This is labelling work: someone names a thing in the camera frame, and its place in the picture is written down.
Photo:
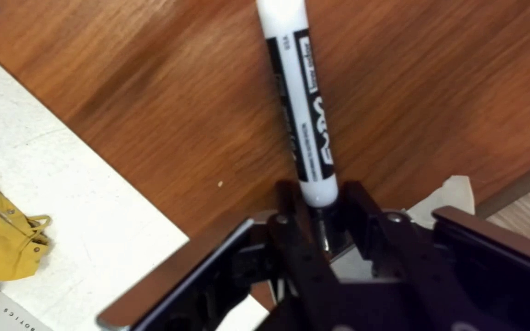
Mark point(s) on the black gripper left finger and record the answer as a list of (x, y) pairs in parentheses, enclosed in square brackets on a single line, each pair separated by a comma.
[(292, 232)]

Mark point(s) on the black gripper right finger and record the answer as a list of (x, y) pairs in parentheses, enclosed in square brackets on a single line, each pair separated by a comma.
[(377, 245)]

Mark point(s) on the white marker with black label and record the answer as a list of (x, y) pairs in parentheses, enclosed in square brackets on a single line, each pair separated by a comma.
[(298, 92)]

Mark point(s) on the yellow fabric bag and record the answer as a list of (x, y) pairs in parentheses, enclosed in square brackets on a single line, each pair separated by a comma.
[(0, 239)]

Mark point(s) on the white printed box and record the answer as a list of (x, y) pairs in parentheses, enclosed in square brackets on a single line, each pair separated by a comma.
[(0, 315)]

